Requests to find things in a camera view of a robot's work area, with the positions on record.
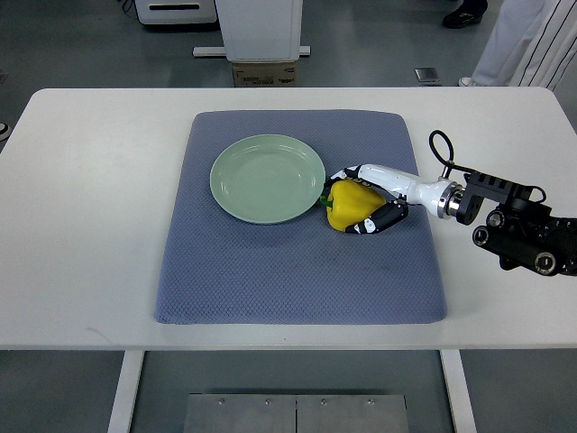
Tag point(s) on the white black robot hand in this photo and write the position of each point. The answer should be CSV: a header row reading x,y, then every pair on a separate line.
x,y
401,190

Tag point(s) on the yellow bell pepper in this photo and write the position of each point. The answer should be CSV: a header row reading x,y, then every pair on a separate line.
x,y
349,202

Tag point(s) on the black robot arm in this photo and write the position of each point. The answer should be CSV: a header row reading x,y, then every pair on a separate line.
x,y
520,231

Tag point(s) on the small grey floor plate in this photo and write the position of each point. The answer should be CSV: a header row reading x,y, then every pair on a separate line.
x,y
427,76

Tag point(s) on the light green plate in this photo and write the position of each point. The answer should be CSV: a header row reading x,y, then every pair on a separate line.
x,y
267,179

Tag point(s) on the person in striped white clothes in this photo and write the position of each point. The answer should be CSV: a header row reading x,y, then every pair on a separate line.
x,y
532,44

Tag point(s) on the black shoe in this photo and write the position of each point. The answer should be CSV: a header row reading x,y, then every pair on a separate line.
x,y
470,12

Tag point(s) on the right white table leg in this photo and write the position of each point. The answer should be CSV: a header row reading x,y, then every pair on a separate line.
x,y
457,391

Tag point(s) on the white table leg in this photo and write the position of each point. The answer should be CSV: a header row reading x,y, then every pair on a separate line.
x,y
126,392
457,391

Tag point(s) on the cardboard box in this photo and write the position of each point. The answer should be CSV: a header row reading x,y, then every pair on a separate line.
x,y
265,75

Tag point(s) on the blue quilted mat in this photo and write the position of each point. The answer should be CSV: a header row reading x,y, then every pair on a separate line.
x,y
218,269

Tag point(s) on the white machine with slot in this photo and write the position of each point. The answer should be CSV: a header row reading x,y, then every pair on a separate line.
x,y
175,12

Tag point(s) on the left white table leg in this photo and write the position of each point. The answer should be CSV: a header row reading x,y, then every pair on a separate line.
x,y
126,392

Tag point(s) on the white pedestal column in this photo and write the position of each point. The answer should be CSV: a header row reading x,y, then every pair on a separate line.
x,y
258,31

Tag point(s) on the metal base plate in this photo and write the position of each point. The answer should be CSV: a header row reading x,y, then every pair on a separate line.
x,y
296,413

